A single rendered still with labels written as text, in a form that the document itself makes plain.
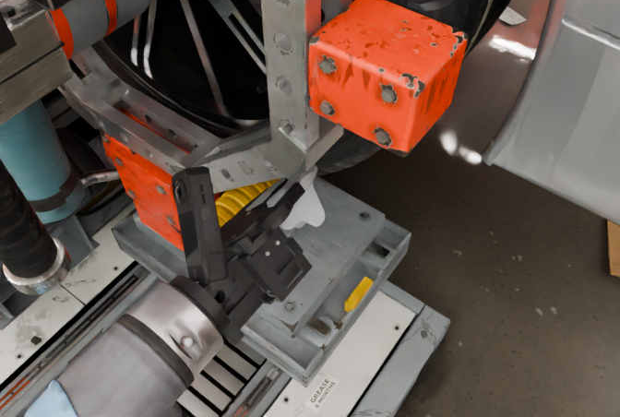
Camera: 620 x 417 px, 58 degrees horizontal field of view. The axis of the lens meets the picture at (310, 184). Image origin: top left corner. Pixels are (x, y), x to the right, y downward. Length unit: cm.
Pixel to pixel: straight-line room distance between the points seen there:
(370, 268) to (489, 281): 32
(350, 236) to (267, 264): 53
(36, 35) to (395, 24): 23
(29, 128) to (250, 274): 32
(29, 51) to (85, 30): 19
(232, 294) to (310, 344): 50
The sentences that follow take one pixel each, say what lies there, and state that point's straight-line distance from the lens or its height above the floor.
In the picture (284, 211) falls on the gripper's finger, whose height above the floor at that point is 67.
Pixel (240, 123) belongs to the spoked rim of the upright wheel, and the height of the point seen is 63.
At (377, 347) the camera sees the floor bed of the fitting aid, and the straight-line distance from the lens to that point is 114.
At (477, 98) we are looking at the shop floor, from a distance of 173.
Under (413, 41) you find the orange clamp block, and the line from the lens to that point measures 41.
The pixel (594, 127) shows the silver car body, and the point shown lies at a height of 83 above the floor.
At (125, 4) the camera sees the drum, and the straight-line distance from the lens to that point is 56.
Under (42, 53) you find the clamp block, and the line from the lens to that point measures 36.
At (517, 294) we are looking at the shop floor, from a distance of 135.
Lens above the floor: 113
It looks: 51 degrees down
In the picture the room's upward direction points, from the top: straight up
